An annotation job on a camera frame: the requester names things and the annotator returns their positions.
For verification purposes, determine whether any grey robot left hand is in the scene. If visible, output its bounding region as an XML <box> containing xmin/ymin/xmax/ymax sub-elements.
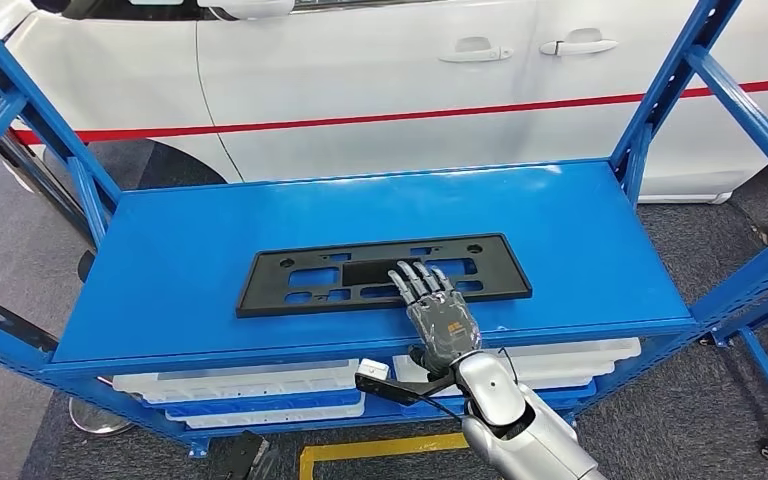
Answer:
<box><xmin>220</xmin><ymin>430</ymin><xmax>281</xmax><ymax>480</ymax></box>

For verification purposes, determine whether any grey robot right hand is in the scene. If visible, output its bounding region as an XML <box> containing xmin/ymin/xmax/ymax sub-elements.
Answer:
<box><xmin>387</xmin><ymin>260</ymin><xmax>483</xmax><ymax>380</ymax></box>

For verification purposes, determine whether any black plastic plate part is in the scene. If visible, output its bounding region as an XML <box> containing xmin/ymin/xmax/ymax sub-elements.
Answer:
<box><xmin>236</xmin><ymin>233</ymin><xmax>534</xmax><ymax>319</ymax></box>

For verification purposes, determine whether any blue metal shelf rack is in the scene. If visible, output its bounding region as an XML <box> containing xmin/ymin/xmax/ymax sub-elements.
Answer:
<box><xmin>0</xmin><ymin>0</ymin><xmax>768</xmax><ymax>460</ymax></box>

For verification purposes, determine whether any white translucent plastic bin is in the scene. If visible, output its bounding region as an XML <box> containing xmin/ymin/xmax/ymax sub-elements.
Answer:
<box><xmin>112</xmin><ymin>359</ymin><xmax>362</xmax><ymax>405</ymax></box>
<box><xmin>397</xmin><ymin>370</ymin><xmax>596</xmax><ymax>399</ymax></box>
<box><xmin>165</xmin><ymin>396</ymin><xmax>367</xmax><ymax>431</ymax></box>
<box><xmin>393</xmin><ymin>337</ymin><xmax>642</xmax><ymax>382</ymax></box>

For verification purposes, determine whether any blue plastic bin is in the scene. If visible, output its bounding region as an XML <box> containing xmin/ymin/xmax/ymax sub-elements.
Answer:
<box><xmin>148</xmin><ymin>389</ymin><xmax>365</xmax><ymax>420</ymax></box>
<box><xmin>402</xmin><ymin>384</ymin><xmax>597</xmax><ymax>419</ymax></box>

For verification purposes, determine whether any yellow floor tape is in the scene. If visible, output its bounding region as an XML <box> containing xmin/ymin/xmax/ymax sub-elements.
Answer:
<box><xmin>299</xmin><ymin>433</ymin><xmax>470</xmax><ymax>480</ymax></box>

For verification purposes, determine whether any white car red stripe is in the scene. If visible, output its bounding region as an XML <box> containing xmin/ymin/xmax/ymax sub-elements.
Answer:
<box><xmin>0</xmin><ymin>0</ymin><xmax>768</xmax><ymax>205</ymax></box>

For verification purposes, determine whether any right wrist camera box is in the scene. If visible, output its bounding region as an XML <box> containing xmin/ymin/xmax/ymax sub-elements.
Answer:
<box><xmin>354</xmin><ymin>357</ymin><xmax>457</xmax><ymax>407</ymax></box>

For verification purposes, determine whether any black cable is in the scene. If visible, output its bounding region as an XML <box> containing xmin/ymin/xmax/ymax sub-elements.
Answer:
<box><xmin>417</xmin><ymin>390</ymin><xmax>468</xmax><ymax>425</ymax></box>

